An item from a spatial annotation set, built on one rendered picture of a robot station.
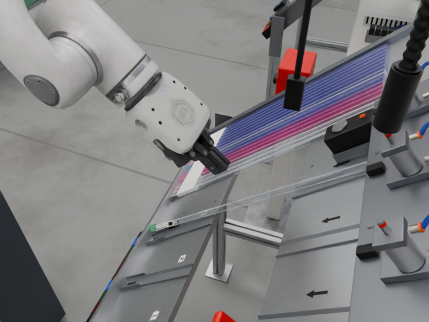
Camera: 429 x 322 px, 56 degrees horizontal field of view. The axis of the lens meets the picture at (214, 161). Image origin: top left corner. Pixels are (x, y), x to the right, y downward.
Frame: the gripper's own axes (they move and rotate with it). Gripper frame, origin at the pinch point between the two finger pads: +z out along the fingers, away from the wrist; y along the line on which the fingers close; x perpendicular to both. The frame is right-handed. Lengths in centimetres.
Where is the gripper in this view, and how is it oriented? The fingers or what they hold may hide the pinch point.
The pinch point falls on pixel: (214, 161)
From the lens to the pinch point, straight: 63.8
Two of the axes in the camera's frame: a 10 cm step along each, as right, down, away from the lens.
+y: 3.7, -6.9, 6.3
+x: -6.4, 3.1, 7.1
